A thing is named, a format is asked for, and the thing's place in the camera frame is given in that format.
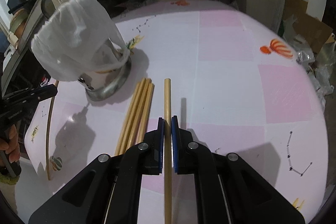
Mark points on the person left hand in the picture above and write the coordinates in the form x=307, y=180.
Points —
x=11, y=147

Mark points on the separate wooden chopstick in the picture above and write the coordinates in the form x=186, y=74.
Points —
x=167, y=151

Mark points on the steel utensil holder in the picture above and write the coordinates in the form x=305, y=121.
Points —
x=101, y=85

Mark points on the angled wooden chopstick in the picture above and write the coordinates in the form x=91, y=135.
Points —
x=47, y=148

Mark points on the cardboard box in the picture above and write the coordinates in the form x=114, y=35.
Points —
x=315, y=32

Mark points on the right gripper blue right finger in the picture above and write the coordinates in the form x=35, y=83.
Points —
x=175, y=141

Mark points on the small steel spoon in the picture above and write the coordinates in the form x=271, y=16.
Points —
x=48, y=7

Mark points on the white plastic bag on holder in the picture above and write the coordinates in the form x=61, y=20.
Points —
x=79, y=37

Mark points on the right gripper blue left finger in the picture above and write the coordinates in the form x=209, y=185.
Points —
x=160, y=137

